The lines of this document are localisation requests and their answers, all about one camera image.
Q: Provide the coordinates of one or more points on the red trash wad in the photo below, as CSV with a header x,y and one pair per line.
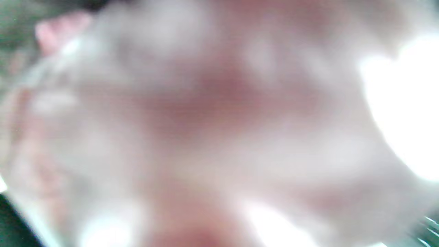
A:
x,y
212,92

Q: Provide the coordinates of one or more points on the grey translucent garbage bag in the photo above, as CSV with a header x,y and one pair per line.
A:
x,y
308,147

